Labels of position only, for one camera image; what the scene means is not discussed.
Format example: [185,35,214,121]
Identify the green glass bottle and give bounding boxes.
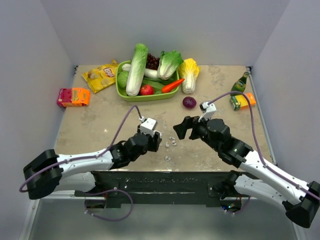
[230,71,250,93]

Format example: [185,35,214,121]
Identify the green plastic tray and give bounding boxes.
[115,60,180,102]

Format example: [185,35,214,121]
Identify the green lettuce head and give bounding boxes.
[157,50,184,80]

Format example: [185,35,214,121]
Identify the yellow cabbage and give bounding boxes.
[178,58,201,95]

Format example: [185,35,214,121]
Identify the orange carrot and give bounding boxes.
[161,78,185,94]

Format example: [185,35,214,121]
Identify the dark purple grapes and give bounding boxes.
[146,53,160,70]

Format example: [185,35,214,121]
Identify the pink orange snack box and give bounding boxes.
[56,87,91,108]

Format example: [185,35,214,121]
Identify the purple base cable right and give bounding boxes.
[223,194,252,216]

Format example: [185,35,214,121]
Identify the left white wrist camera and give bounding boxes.
[139,117,157,137]

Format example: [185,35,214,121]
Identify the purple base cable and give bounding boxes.
[79,188,135,222]
[223,194,252,216]

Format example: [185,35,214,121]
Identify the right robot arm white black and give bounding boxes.
[173,116,320,228]

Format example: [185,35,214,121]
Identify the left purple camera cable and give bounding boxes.
[19,104,146,193]

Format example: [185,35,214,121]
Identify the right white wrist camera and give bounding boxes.
[198,101,217,122]

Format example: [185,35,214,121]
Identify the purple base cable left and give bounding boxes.
[79,188,135,222]

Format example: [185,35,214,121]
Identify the white clip earbud near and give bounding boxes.
[164,156,171,162]

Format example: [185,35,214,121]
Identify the long napa cabbage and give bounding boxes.
[126,43,149,97]

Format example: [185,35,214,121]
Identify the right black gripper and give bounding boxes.
[173,112,221,152]

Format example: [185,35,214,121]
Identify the green round vegetable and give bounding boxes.
[117,71,129,88]

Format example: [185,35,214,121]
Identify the red apple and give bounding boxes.
[139,84,155,96]

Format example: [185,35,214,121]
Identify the orange green juice carton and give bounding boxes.
[229,93,256,111]

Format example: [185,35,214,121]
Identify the purple onion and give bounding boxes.
[182,96,197,109]

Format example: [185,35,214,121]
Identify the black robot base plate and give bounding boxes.
[75,170,247,208]

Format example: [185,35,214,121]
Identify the white radish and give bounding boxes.
[121,63,159,79]

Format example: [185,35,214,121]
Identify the yellow Lays chips bag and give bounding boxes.
[82,59,119,94]

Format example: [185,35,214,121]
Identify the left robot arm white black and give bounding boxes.
[19,130,162,200]

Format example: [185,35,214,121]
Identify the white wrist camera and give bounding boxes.
[139,117,157,137]
[198,101,217,122]

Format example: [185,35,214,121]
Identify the green leafy vegetable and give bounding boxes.
[141,77,175,95]

